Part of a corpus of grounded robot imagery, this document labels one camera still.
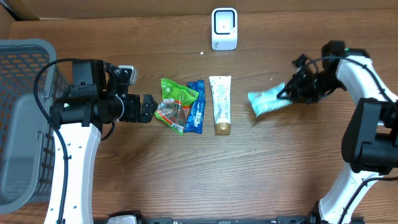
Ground green snack bag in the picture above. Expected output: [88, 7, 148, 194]
[155, 78, 199, 136]

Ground light teal tissue pack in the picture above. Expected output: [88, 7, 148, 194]
[248, 82, 292, 118]

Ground blue snack wrapper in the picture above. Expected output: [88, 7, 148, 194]
[184, 80, 206, 134]

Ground white tube gold cap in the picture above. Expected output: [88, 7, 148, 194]
[209, 76, 231, 135]

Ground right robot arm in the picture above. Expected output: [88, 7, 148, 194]
[277, 40, 397, 223]

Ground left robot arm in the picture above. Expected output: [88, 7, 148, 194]
[44, 58, 157, 223]

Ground white barcode scanner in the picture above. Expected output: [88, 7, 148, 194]
[211, 7, 238, 51]

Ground brown cardboard box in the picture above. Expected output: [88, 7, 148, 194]
[5, 0, 397, 20]

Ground grey plastic mesh basket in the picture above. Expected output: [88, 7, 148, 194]
[1, 39, 57, 214]

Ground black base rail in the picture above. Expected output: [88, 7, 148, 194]
[93, 210, 365, 224]

